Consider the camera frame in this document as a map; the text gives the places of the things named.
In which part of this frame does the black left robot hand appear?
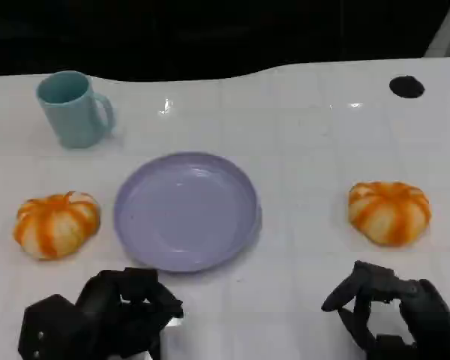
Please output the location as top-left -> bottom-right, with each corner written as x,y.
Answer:
74,267 -> 185,360

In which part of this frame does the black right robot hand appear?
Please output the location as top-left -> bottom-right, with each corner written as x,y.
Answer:
321,260 -> 450,360

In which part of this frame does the orange and white bread roll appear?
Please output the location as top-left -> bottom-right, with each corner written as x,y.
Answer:
13,190 -> 101,262
347,181 -> 433,248

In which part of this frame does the lilac plate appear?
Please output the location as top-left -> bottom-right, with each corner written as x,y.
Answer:
113,151 -> 263,274

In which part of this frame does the pale green mug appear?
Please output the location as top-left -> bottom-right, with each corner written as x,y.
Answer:
35,70 -> 116,149

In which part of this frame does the black round table grommet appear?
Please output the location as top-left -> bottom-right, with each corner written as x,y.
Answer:
388,75 -> 425,99

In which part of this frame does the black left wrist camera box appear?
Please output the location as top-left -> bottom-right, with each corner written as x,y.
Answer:
17,294 -> 98,360

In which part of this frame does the white frame bar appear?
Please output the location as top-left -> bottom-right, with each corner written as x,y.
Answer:
423,0 -> 450,59

